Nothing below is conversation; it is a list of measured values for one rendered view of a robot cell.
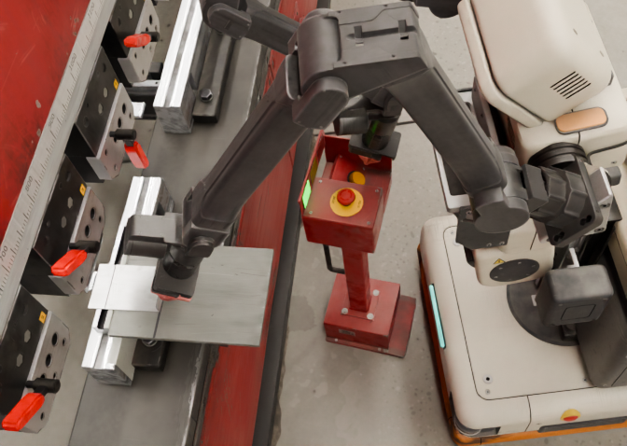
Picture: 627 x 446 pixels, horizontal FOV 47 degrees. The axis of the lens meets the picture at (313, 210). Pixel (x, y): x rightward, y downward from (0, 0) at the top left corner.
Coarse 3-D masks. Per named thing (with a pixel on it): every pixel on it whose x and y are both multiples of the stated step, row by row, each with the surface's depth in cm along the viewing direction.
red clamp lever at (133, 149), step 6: (114, 132) 114; (120, 132) 113; (126, 132) 113; (132, 132) 113; (120, 138) 114; (126, 138) 113; (132, 138) 114; (126, 144) 116; (132, 144) 116; (138, 144) 117; (126, 150) 117; (132, 150) 116; (138, 150) 117; (132, 156) 118; (138, 156) 118; (144, 156) 119; (132, 162) 120; (138, 162) 119; (144, 162) 120
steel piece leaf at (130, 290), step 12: (120, 276) 129; (132, 276) 128; (144, 276) 128; (120, 288) 127; (132, 288) 127; (144, 288) 127; (108, 300) 126; (120, 300) 126; (132, 300) 126; (144, 300) 126; (156, 300) 125
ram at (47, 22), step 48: (0, 0) 84; (48, 0) 95; (0, 48) 85; (48, 48) 95; (96, 48) 109; (0, 96) 85; (48, 96) 96; (0, 144) 85; (0, 192) 86; (48, 192) 97; (0, 240) 86; (0, 336) 87
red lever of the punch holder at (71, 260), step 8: (80, 240) 103; (72, 248) 103; (80, 248) 101; (88, 248) 101; (96, 248) 102; (64, 256) 97; (72, 256) 97; (80, 256) 98; (56, 264) 95; (64, 264) 95; (72, 264) 96; (80, 264) 99; (56, 272) 94; (64, 272) 94
